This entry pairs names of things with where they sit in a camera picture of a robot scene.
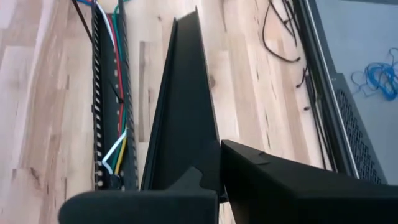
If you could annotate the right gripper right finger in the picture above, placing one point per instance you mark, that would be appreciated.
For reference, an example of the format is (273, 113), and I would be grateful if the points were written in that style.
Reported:
(295, 199)

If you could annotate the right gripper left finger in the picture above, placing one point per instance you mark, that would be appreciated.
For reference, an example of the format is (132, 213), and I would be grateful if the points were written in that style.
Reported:
(140, 208)

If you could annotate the black duct cover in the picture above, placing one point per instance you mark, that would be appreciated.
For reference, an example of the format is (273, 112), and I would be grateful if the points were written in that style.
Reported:
(186, 109)

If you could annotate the long black zip tie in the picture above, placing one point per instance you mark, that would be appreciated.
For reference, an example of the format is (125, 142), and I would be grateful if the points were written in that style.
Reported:
(119, 100)
(311, 99)
(82, 21)

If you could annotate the black computer tower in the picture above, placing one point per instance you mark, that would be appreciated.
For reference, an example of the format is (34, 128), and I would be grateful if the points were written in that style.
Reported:
(357, 140)

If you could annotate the short black zip tie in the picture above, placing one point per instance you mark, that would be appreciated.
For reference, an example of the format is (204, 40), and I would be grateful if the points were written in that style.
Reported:
(303, 79)

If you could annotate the curved black zip tie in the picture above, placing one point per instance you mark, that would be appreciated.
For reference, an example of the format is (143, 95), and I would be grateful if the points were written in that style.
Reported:
(265, 37)

